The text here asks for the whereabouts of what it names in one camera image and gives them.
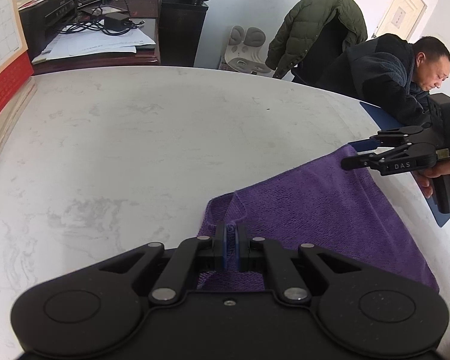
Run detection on black power adapter with cables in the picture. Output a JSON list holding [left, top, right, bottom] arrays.
[[60, 11, 147, 36]]

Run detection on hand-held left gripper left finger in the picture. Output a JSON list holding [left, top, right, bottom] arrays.
[[97, 223, 229, 306]]

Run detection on blue folder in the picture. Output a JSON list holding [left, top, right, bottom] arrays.
[[360, 99, 450, 229]]

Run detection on red book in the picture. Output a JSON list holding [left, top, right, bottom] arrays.
[[0, 79, 38, 181]]

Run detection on purple towel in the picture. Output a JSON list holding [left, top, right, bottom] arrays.
[[197, 143, 440, 294]]

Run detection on green padded jacket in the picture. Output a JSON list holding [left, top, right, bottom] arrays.
[[265, 0, 368, 80]]

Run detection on dark wooden desk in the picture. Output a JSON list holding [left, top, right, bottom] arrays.
[[32, 0, 162, 76]]

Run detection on person's right hand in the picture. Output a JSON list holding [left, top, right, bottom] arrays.
[[414, 159, 450, 199]]

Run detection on white paper sheets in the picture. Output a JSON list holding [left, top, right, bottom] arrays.
[[31, 26, 158, 64]]

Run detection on black inkjet printer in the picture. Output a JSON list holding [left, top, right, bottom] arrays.
[[18, 0, 79, 61]]

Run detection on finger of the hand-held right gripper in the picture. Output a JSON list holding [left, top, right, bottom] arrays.
[[348, 125, 426, 152], [340, 142, 438, 176]]

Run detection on black water dispenser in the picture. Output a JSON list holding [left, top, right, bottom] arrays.
[[158, 0, 214, 67]]

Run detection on white panelled door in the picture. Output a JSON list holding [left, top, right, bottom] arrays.
[[375, 0, 428, 42]]

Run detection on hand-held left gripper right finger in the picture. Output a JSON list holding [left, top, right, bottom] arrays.
[[235, 224, 365, 306]]

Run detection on red desk calendar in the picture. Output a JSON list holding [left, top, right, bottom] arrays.
[[0, 0, 34, 136]]

